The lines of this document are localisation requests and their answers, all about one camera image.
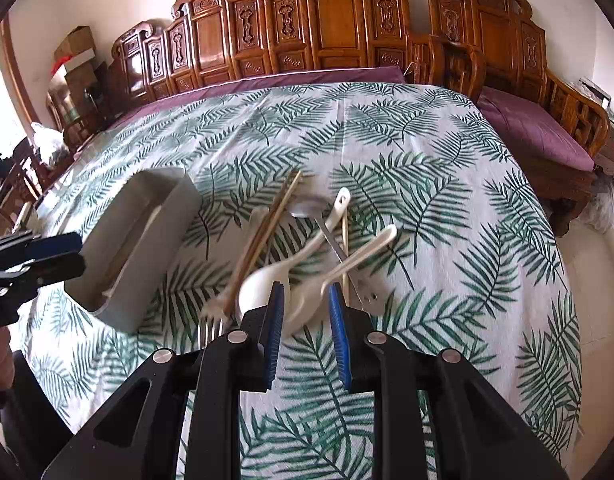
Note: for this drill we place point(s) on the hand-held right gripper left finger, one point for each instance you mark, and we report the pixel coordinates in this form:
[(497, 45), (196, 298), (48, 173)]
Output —
[(274, 330)]

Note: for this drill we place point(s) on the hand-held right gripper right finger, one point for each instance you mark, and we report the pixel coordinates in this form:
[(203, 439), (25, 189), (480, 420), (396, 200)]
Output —
[(339, 330)]

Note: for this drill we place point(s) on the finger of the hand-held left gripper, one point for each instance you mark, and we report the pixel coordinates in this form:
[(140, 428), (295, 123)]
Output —
[(52, 269), (52, 246)]

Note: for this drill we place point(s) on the white ceramic spoon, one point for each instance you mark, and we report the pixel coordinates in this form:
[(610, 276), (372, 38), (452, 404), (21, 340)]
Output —
[(259, 285), (352, 260)]

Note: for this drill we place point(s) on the metal fork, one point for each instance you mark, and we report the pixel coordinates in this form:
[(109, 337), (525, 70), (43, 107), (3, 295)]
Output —
[(210, 332)]

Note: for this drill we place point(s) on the dark brown wooden chopstick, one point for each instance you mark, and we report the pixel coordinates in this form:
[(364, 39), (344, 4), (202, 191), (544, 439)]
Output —
[(264, 240)]

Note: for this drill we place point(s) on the light wooden chopstick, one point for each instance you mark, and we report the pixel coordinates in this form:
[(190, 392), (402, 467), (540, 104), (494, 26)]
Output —
[(345, 235)]

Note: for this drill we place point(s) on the grey rectangular utensil container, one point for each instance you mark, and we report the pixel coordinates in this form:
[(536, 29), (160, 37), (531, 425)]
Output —
[(152, 230)]

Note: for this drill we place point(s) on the golden brown wooden chopstick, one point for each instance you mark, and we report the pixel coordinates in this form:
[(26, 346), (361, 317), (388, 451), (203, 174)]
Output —
[(279, 215)]

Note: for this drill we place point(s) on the metal spoon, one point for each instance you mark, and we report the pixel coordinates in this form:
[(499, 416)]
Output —
[(307, 208)]

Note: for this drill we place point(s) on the dark wooden chair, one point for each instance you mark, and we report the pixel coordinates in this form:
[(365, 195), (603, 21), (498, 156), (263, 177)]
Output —
[(12, 185)]

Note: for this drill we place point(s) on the white plastic bag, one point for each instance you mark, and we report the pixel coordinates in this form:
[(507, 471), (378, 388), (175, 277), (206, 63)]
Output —
[(47, 140)]

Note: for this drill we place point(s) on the dark cardboard box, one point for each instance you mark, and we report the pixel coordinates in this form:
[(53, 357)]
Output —
[(84, 85)]

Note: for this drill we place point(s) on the green leaf print tablecloth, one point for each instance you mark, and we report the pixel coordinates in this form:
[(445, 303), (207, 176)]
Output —
[(412, 170)]

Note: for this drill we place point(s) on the white cardboard box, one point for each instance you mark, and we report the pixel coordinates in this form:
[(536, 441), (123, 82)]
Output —
[(77, 62)]

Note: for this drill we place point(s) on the brown cardboard box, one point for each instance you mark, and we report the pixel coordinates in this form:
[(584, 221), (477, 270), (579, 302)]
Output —
[(74, 42)]

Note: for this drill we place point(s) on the purple sofa bench cushion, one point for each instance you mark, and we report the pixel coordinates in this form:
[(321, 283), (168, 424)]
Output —
[(297, 80)]

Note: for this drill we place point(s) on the purple armchair cushion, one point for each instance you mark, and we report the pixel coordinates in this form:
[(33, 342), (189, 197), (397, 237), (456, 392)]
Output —
[(532, 125)]

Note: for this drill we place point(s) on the clear plastic bag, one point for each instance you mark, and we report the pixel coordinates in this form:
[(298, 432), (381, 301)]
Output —
[(599, 205)]

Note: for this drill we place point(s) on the carved wooden sofa bench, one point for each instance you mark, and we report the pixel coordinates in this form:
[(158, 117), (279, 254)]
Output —
[(332, 20)]

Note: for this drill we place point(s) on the wooden side table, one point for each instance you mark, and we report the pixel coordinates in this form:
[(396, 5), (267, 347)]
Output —
[(612, 155)]

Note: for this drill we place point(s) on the carved wooden armchair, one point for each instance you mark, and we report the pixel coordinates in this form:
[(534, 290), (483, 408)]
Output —
[(492, 25)]

